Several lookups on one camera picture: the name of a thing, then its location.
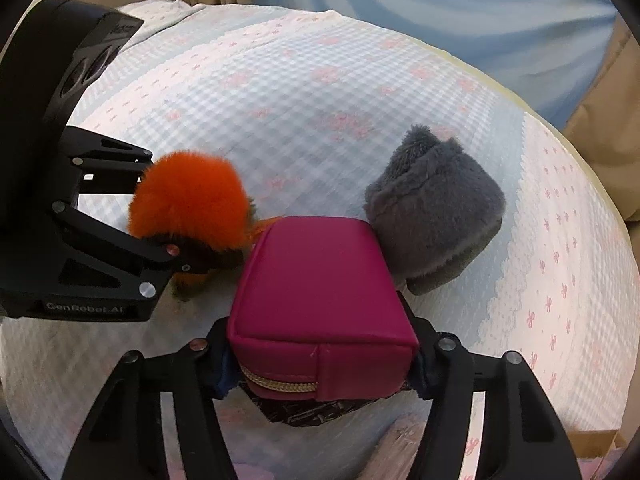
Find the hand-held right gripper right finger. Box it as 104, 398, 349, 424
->
397, 290, 583, 480

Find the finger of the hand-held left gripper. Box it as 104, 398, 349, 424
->
52, 201, 194, 288
64, 126, 155, 197

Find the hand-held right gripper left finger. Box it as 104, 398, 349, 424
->
62, 317, 241, 480

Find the orange fluffy plush toy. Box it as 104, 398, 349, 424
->
129, 151, 275, 302

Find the magenta zip pouch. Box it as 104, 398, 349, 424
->
226, 216, 420, 403

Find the dark patterned flat item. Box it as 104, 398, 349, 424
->
239, 379, 417, 429

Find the grey furry pouch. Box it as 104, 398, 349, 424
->
364, 124, 507, 297

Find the brown cardboard piece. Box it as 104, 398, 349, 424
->
569, 429, 629, 461

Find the checked blanket with pink bows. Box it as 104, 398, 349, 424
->
0, 2, 640, 480

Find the tan cloth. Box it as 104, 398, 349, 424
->
562, 19, 640, 223

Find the blue striped cloth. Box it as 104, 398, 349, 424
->
252, 0, 620, 130

